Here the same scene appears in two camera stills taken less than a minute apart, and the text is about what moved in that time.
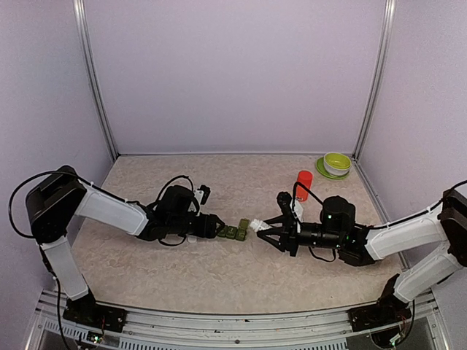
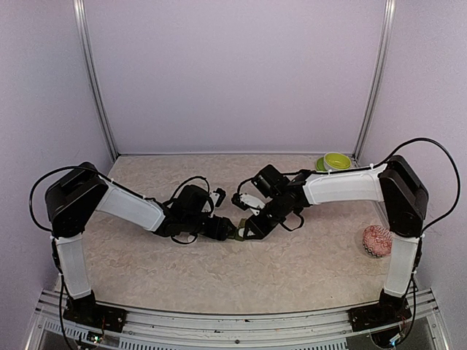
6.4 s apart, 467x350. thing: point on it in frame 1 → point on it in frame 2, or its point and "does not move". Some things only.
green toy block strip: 236,232 does not move
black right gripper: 288,234 → 260,230
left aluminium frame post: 81,24 does not move
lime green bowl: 337,160 does not move
